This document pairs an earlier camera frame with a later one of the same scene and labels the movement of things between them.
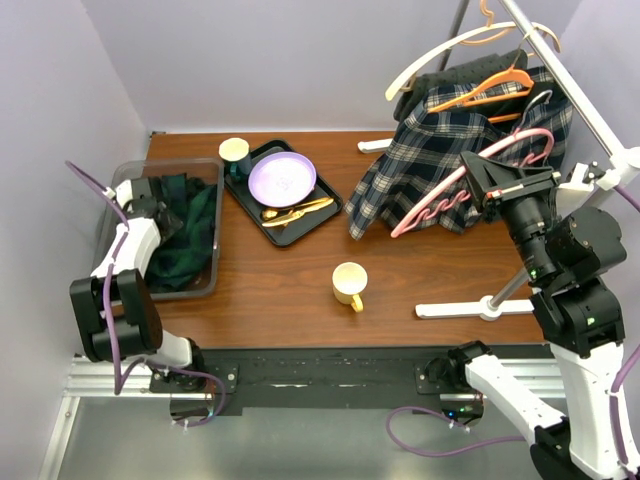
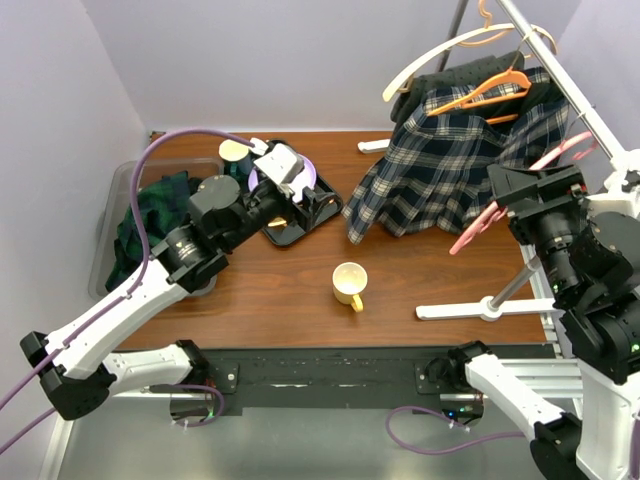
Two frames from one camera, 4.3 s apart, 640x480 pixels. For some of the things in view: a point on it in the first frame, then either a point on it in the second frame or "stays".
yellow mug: x=349 y=280 stays
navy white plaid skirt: x=416 y=176 stays
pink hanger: x=462 y=195 → x=498 y=209
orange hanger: x=510 y=75 stays
